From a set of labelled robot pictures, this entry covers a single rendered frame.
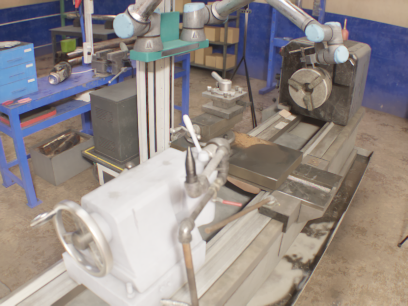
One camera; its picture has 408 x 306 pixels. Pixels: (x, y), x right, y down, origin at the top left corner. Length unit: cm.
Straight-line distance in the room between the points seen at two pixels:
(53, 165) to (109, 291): 225
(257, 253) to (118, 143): 171
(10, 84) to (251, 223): 210
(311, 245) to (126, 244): 128
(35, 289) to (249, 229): 79
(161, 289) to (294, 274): 95
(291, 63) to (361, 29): 330
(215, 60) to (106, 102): 374
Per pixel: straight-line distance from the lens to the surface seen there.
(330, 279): 243
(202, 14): 259
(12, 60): 282
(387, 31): 556
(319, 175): 169
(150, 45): 222
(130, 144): 279
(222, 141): 130
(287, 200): 148
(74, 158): 330
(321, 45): 206
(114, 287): 101
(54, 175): 320
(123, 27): 206
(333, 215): 228
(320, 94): 217
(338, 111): 238
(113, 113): 265
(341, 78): 227
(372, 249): 277
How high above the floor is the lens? 170
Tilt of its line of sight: 28 degrees down
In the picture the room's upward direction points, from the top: 2 degrees clockwise
